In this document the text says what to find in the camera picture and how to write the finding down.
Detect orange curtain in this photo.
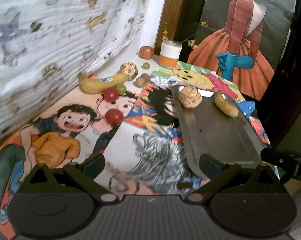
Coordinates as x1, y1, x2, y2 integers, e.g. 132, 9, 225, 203
187, 0, 298, 100

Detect red apple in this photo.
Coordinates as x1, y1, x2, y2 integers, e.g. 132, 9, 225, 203
139, 45, 154, 59

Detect metal tray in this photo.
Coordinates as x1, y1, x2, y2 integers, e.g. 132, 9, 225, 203
171, 85, 263, 178

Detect colourful anime poster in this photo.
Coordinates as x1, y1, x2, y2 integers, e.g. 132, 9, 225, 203
94, 80, 271, 195

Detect round striped yellow fruit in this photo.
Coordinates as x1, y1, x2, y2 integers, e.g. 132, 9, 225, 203
120, 62, 138, 80

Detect round brown cookie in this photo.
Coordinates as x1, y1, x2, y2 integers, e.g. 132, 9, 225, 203
178, 87, 202, 109

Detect white cartoon printed blanket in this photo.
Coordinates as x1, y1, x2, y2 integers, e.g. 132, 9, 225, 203
0, 0, 151, 150

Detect cartoon children poster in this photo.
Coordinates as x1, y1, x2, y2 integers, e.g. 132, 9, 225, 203
0, 79, 138, 240

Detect lower red tomato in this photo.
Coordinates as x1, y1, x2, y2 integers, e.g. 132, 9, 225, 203
106, 109, 123, 125

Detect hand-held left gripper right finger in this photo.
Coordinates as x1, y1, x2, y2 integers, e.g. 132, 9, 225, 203
185, 153, 289, 203

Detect yellow bear poster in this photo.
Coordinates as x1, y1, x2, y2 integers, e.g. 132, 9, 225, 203
150, 60, 241, 98

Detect red tomato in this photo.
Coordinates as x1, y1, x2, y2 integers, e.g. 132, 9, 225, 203
104, 88, 119, 102
106, 109, 123, 125

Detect yellow banana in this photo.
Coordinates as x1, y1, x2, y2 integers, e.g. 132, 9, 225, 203
77, 73, 130, 94

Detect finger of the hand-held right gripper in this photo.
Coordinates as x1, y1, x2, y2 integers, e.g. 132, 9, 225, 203
261, 147, 301, 167

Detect wooden door frame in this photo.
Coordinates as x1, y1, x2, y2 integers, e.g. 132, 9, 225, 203
154, 0, 191, 46

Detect white and orange jar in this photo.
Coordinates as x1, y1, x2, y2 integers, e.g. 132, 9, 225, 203
158, 40, 182, 67

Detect upper red tomato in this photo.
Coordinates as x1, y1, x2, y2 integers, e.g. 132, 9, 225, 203
104, 88, 119, 102

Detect dried yellow flower sprigs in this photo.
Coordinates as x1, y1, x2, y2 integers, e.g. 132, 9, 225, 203
162, 21, 198, 49

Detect oblong yellow fruit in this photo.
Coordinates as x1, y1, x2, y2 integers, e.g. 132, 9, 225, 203
214, 92, 239, 117

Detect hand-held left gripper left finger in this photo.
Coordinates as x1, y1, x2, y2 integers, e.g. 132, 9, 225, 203
19, 152, 120, 203

